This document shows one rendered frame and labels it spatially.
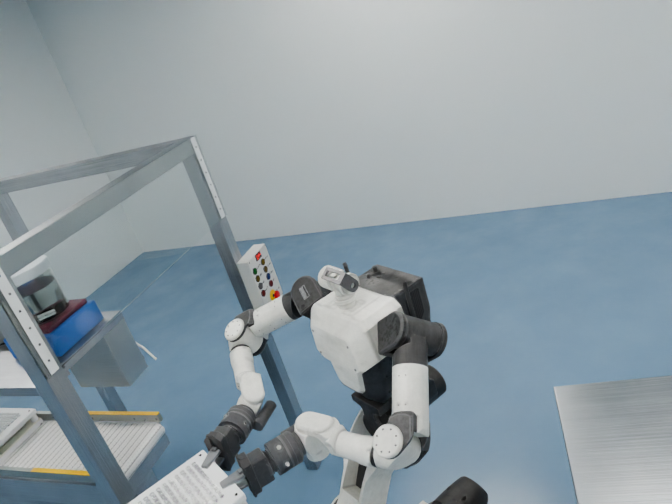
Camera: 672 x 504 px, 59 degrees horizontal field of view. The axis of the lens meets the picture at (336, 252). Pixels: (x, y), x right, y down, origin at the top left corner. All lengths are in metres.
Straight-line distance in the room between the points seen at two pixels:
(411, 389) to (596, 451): 0.50
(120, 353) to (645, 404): 1.55
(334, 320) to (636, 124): 3.63
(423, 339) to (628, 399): 0.60
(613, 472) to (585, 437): 0.13
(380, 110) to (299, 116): 0.75
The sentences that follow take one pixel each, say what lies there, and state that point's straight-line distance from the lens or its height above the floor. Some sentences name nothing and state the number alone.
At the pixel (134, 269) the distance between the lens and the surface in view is 2.01.
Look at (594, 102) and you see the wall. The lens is 4.86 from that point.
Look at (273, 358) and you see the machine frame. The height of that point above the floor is 0.69.
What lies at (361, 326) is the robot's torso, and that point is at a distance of 1.58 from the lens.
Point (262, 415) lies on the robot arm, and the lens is 1.79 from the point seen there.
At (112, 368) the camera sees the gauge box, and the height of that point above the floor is 1.20.
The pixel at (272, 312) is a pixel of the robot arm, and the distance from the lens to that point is 1.90.
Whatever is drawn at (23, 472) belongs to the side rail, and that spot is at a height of 0.94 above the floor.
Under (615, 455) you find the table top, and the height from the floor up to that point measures 0.89.
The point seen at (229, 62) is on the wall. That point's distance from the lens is 5.52.
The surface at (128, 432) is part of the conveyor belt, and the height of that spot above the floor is 0.91.
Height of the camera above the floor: 2.09
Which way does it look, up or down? 24 degrees down
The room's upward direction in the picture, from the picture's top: 18 degrees counter-clockwise
